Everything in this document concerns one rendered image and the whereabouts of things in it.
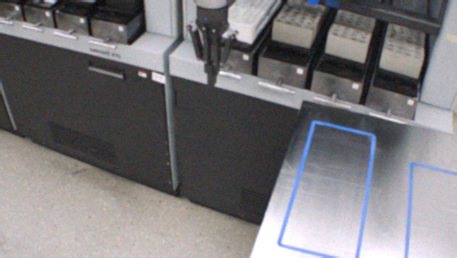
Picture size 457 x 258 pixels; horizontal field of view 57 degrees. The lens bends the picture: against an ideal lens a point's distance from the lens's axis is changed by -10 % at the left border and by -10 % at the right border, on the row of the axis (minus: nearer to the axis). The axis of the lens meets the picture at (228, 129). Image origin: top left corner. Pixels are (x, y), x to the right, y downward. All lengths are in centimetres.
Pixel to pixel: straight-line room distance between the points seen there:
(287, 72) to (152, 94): 48
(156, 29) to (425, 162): 90
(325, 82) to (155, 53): 51
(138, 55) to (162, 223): 72
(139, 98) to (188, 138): 21
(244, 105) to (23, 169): 119
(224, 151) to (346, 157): 63
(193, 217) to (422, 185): 111
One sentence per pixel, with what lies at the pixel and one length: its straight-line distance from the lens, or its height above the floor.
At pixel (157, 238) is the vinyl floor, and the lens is 182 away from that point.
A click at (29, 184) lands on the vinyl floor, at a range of 213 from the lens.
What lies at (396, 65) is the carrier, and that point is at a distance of 126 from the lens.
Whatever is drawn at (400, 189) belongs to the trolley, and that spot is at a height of 82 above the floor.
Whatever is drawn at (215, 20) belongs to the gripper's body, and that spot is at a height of 98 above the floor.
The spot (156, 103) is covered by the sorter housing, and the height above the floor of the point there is 53.
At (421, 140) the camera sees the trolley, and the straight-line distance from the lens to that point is 108.
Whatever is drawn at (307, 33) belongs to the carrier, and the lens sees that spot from 127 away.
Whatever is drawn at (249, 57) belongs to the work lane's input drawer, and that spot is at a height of 79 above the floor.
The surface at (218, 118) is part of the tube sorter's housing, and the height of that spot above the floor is 55.
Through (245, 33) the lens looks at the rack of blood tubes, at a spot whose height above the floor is 85.
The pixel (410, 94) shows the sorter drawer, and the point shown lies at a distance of 122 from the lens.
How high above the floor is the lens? 149
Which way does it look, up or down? 42 degrees down
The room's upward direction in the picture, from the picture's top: 2 degrees clockwise
